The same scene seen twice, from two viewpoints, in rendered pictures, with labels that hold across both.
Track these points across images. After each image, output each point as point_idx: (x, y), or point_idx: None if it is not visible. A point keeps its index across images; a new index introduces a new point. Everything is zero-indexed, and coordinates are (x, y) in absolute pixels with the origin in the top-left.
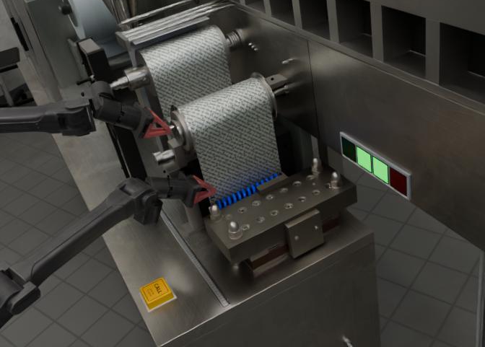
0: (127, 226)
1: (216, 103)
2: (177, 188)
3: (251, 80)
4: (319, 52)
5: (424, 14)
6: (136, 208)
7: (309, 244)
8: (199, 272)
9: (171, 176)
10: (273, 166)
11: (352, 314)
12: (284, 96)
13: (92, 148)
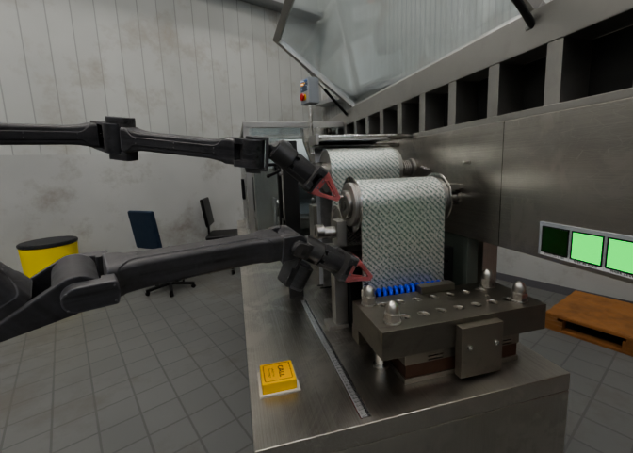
0: (270, 311)
1: (391, 182)
2: (333, 255)
3: (427, 176)
4: (521, 128)
5: None
6: (283, 253)
7: (483, 364)
8: (334, 367)
9: None
10: (436, 271)
11: None
12: (456, 203)
13: None
